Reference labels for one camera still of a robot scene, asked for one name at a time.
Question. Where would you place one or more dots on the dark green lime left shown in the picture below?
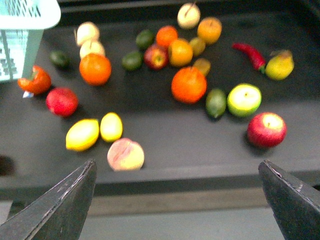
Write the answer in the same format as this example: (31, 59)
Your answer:
(59, 59)

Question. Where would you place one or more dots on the white pear upper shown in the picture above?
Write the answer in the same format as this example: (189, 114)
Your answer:
(85, 32)

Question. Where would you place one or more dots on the olive kiwi upper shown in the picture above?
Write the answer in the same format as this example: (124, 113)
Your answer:
(198, 46)

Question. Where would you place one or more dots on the yellow lemon small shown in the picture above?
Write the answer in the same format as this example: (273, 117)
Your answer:
(111, 127)

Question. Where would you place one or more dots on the pink yellow peach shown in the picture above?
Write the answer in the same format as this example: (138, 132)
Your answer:
(125, 155)

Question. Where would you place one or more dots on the green lime lower middle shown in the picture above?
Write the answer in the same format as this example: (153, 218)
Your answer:
(132, 61)

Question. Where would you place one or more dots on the black fruit display tray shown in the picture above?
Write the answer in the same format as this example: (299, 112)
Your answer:
(184, 148)

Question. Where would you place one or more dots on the olive kiwi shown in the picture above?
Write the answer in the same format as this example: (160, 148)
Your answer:
(198, 46)
(203, 65)

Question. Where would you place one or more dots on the red pomegranate fruit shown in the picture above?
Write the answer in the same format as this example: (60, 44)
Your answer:
(62, 101)

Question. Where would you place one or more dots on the orange persimmon green calyx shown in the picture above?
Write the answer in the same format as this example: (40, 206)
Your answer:
(38, 83)

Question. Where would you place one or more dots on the green apple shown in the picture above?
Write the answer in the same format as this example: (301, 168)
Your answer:
(243, 100)

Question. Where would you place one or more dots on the white pear lower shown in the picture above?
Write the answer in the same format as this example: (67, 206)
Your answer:
(91, 46)

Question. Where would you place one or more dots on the green lime upper middle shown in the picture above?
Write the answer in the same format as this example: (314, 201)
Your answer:
(145, 39)

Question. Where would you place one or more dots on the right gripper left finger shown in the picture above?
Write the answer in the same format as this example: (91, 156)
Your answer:
(58, 214)

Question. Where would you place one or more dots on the red chili pepper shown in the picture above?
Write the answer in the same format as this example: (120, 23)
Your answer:
(257, 60)

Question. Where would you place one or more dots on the olive kiwi lower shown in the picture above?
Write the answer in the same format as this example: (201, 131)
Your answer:
(203, 65)

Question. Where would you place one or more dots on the large orange left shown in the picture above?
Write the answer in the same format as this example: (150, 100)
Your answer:
(95, 69)

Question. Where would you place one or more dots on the light teal shopping basket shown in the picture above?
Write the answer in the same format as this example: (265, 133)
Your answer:
(22, 24)

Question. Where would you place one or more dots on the large orange centre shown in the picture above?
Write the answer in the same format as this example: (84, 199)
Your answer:
(188, 85)

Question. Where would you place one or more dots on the yellow orange apple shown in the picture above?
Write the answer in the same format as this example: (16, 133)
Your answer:
(180, 53)

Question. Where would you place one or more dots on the red yellow apple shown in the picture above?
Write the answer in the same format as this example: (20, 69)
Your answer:
(156, 57)

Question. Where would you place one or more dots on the yellow green pear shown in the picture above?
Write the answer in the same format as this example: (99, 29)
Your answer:
(280, 66)

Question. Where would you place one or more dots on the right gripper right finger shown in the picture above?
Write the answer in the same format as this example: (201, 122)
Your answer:
(295, 204)

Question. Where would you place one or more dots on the red apple right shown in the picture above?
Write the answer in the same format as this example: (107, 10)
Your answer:
(266, 130)

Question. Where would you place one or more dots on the yellow lemon large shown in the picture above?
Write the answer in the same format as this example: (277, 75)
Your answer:
(82, 135)

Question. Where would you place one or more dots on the large orange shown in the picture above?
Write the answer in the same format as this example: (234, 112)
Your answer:
(95, 69)
(188, 85)

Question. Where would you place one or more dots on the green lime right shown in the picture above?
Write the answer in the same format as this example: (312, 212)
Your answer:
(216, 103)

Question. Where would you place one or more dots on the small orange mandarin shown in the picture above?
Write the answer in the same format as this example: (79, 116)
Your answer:
(166, 35)

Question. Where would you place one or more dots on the white price tag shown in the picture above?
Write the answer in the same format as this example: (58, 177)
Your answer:
(27, 94)

